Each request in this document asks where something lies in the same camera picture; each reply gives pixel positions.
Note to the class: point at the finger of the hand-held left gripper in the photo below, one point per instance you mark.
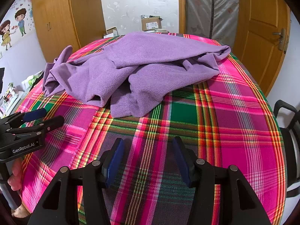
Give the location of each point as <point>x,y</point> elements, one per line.
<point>54,123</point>
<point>35,114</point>

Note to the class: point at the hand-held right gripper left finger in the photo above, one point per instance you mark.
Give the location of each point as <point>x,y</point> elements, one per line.
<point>116,161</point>

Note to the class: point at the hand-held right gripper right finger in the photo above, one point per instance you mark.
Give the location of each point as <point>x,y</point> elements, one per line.
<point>181,161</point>

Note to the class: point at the purple sweater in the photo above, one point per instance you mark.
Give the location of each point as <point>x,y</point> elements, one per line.
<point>152,58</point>

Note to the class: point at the person's left hand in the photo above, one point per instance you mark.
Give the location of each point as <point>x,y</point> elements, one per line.
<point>16,173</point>

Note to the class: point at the colourful small bottles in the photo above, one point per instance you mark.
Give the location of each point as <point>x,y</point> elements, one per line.
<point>11,92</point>

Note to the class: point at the green tissue pack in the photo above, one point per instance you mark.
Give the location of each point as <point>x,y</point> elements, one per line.
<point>35,78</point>

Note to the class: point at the pink plaid blanket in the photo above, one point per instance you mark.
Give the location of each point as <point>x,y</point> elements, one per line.
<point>234,121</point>

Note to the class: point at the wooden wardrobe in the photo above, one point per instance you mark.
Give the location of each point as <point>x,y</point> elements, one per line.
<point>58,16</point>

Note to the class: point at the white cardboard box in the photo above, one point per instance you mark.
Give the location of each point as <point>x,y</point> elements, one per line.
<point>113,32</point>

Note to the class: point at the black office chair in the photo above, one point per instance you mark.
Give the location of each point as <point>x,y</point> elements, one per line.
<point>290,133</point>

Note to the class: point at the clear wrapped parcel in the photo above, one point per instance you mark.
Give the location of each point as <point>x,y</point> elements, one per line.
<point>161,31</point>

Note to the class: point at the brown cardboard box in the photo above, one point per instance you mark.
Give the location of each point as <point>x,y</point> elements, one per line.
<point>151,23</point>

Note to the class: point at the wooden door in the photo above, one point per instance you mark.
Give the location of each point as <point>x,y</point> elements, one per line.
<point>257,39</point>

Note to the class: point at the clear plastic curtain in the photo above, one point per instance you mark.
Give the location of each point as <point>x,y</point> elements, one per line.
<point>222,16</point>

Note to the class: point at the cartoon couple wall sticker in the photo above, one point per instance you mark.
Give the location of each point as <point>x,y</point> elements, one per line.
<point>7,32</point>

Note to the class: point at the wooden door frame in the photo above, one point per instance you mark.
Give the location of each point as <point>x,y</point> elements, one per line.
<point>181,4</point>

